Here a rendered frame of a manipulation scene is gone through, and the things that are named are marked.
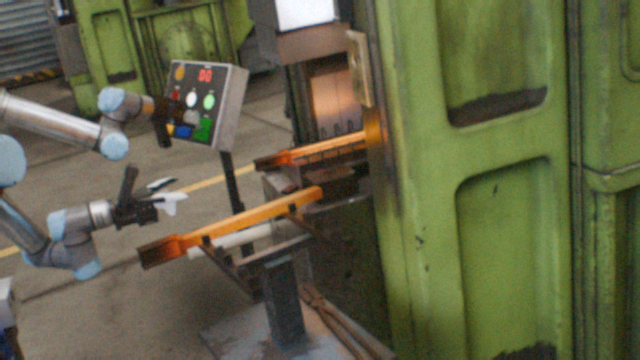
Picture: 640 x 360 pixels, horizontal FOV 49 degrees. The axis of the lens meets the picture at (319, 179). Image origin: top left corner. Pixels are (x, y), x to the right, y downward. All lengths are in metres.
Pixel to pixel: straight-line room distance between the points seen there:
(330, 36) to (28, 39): 8.15
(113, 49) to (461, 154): 5.47
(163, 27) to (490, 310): 5.32
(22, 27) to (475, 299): 8.49
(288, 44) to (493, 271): 0.79
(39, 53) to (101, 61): 3.15
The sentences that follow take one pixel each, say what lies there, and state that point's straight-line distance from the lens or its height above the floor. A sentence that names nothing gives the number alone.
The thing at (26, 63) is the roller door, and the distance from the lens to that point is 9.87.
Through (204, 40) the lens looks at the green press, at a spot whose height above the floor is 0.57.
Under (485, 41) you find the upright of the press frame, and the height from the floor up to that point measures 1.30.
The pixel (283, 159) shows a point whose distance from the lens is 1.97.
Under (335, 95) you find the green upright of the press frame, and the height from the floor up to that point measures 1.08.
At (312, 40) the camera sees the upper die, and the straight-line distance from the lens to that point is 1.86.
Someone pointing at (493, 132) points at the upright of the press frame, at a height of 1.10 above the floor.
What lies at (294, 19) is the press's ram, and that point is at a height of 1.39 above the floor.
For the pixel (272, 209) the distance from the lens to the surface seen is 1.57.
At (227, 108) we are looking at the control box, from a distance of 2.32.
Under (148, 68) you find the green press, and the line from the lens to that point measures 6.77.
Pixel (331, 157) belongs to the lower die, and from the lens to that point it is 1.94.
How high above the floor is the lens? 1.65
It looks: 22 degrees down
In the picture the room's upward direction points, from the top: 9 degrees counter-clockwise
